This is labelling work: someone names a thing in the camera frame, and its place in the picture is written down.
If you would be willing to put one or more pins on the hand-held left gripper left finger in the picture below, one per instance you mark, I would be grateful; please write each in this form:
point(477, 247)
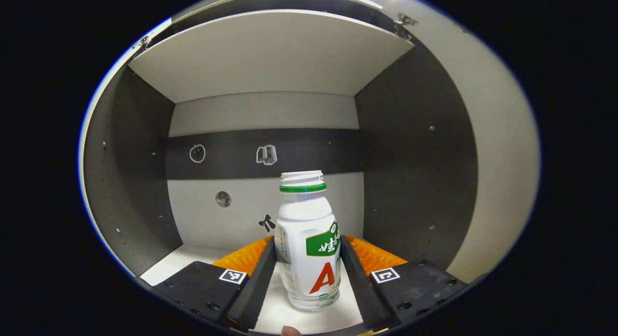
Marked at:
point(256, 287)

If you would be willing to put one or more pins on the white cabinet shelf board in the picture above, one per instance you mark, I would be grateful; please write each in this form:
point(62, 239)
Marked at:
point(270, 56)

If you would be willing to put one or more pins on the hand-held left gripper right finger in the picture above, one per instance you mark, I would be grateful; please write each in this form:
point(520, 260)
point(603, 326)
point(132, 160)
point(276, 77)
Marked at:
point(359, 287)

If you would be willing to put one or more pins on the white plastic bottle green label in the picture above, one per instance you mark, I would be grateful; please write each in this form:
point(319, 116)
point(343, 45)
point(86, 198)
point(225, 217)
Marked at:
point(304, 220)

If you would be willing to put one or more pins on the metal door hinge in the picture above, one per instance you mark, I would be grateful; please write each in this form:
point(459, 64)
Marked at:
point(143, 41)
point(404, 21)

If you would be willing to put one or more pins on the white and grey cabinet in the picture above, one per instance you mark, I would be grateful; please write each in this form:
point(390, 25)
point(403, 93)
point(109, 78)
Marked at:
point(265, 114)

